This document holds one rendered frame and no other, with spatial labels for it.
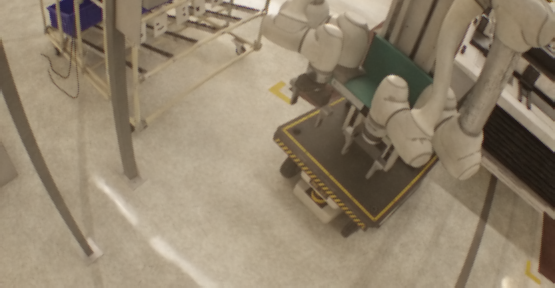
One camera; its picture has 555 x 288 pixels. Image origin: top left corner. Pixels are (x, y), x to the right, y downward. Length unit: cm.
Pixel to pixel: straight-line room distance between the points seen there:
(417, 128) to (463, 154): 29
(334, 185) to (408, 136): 76
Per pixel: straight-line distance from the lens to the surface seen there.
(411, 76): 155
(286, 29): 125
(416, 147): 103
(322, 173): 174
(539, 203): 252
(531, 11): 97
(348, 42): 150
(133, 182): 199
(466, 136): 123
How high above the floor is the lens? 164
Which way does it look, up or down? 45 degrees down
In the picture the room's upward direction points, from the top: 16 degrees clockwise
